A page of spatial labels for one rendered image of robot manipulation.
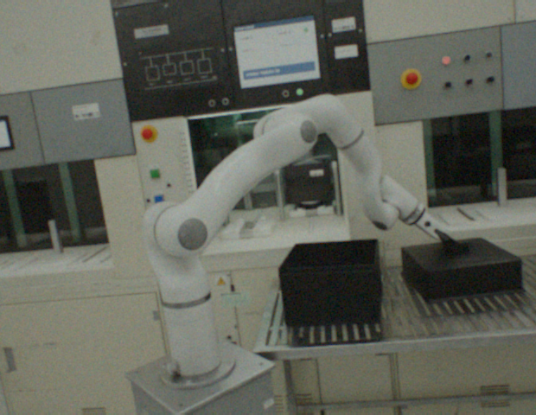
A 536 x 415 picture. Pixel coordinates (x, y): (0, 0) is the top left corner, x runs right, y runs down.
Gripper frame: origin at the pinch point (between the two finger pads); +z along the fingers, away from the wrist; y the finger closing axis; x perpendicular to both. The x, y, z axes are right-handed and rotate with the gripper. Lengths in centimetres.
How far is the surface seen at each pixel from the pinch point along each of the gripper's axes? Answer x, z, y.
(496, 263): -3.2, 7.4, -14.3
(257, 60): -9, -86, 30
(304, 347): 46, -28, -32
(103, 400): 139, -53, 40
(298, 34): -25, -80, 28
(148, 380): 74, -56, -40
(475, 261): 0.2, 3.8, -11.0
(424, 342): 24.9, -5.8, -36.5
